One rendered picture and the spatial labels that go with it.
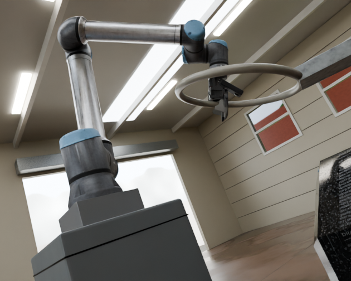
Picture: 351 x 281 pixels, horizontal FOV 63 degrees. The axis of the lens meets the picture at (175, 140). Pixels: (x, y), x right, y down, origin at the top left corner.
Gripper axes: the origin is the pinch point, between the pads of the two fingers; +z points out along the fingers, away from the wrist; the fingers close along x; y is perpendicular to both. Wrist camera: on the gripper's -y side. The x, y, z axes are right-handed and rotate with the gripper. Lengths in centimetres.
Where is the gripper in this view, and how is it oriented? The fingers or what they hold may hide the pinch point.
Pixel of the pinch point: (225, 117)
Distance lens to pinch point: 136.3
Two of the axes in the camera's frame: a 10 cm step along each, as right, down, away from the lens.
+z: 0.2, 9.9, -1.2
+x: 0.4, -1.2, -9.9
